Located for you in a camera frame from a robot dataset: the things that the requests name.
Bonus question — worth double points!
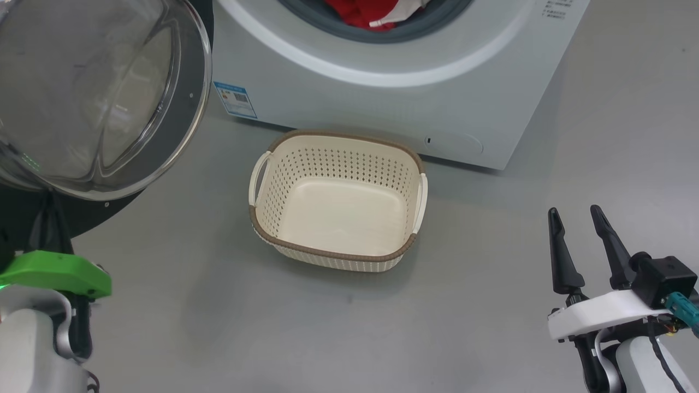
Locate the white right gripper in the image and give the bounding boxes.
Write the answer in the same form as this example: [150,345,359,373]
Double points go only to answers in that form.
[548,205,672,342]

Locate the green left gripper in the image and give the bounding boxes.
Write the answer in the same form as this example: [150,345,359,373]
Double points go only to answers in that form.
[0,192,112,300]

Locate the round glass washing machine door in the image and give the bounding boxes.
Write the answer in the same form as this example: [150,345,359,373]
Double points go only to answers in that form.
[0,0,214,241]

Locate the red printed garment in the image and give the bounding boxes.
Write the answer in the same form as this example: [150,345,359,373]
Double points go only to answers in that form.
[326,0,429,32]

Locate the cream perforated laundry basket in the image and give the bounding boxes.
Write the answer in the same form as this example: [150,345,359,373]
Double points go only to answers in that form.
[248,129,429,273]

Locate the white washing machine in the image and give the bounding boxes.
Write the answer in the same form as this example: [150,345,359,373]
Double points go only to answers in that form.
[212,0,591,171]

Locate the blue energy label sticker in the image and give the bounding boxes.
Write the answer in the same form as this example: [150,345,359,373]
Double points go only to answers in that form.
[213,81,258,120]

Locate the black cable teal connector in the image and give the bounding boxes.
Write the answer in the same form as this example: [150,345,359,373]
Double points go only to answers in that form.
[664,292,699,335]

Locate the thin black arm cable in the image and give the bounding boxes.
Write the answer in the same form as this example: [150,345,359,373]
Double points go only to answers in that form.
[646,317,683,393]

